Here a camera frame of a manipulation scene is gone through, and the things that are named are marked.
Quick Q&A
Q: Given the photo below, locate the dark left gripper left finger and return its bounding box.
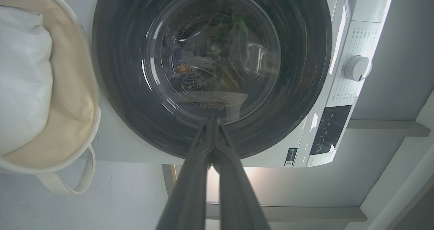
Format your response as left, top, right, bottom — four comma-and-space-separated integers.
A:
156, 118, 214, 230

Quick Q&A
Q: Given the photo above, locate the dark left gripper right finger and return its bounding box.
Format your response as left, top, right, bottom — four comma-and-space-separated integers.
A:
213, 118, 271, 230

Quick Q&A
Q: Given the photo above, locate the blue cartoon print garment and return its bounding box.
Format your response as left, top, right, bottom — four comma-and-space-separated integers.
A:
168, 42, 194, 78

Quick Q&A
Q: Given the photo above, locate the black round glass washer door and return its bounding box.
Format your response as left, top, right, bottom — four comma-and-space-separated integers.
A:
92, 0, 333, 160

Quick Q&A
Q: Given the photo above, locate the white front-load washing machine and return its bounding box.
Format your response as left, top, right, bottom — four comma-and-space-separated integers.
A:
80, 0, 397, 168

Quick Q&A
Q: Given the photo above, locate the cream canvas laundry basket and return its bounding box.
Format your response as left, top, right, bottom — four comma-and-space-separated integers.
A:
0, 0, 102, 195

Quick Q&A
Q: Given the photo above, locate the white pillow basket filler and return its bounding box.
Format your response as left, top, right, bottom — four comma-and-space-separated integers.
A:
0, 5, 54, 156

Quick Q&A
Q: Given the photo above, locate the black QR code sticker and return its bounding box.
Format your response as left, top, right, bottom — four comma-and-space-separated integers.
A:
284, 148, 298, 167

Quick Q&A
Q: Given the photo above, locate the perforated steel washer drum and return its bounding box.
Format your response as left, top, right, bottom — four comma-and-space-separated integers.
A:
159, 0, 282, 109

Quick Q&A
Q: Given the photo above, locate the black washer display panel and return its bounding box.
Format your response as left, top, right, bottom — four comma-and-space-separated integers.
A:
309, 105, 353, 155

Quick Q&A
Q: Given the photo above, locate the white round control knob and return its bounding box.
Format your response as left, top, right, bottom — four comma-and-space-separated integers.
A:
344, 56, 373, 82

